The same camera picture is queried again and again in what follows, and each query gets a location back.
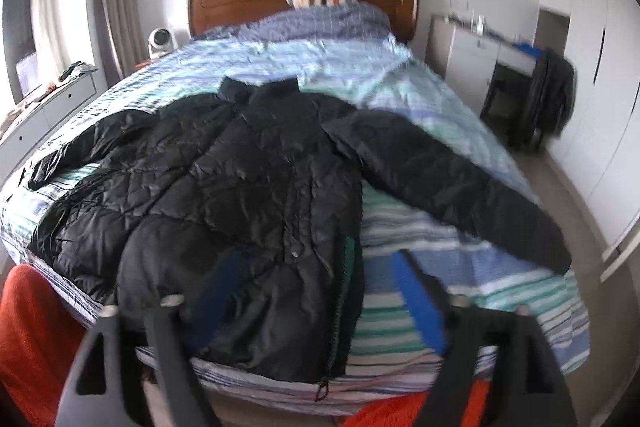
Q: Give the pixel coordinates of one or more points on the black puffer jacket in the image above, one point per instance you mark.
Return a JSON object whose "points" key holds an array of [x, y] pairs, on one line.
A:
{"points": [[248, 203]]}

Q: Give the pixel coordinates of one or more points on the orange fuzzy garment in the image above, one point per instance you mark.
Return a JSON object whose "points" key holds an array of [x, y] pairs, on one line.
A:
{"points": [[39, 341]]}

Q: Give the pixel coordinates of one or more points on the window with dark frame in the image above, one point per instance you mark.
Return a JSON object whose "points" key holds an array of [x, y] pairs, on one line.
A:
{"points": [[18, 41]]}

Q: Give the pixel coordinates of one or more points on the dark jacket on chair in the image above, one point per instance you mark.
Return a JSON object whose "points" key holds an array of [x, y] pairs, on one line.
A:
{"points": [[550, 99]]}

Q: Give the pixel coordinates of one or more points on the white low drawer cabinet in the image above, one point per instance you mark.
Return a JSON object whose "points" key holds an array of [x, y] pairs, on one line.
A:
{"points": [[38, 123]]}

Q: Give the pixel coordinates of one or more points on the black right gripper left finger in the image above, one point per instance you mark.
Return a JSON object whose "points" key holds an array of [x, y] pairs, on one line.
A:
{"points": [[104, 386]]}

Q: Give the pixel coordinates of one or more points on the white desk with drawers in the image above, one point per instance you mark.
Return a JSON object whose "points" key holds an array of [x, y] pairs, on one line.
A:
{"points": [[468, 62]]}

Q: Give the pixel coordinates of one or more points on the blue item on desk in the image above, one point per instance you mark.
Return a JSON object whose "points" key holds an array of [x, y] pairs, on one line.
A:
{"points": [[528, 49]]}

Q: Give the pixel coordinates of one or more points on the white wardrobe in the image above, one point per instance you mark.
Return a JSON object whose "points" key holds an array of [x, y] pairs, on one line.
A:
{"points": [[600, 45]]}

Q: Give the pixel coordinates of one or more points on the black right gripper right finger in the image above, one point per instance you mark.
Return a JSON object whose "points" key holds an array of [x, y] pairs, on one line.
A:
{"points": [[526, 386]]}

